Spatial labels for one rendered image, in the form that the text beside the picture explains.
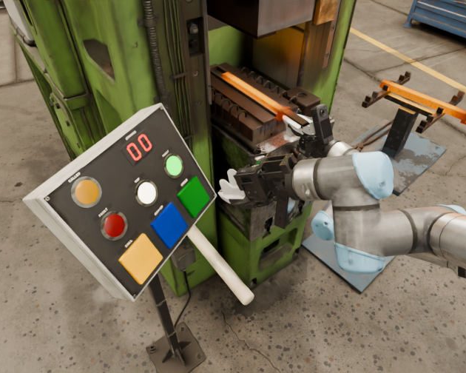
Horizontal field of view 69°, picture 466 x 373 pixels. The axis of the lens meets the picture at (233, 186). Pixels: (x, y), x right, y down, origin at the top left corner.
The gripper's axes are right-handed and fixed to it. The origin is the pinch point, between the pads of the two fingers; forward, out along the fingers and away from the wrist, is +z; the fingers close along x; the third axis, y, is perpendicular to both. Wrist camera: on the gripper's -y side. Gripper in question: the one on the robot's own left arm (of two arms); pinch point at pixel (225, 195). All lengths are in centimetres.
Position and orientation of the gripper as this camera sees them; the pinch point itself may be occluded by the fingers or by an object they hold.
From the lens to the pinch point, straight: 76.3
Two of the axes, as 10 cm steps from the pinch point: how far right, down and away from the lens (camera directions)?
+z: -7.6, 0.6, 6.4
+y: -4.4, -7.8, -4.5
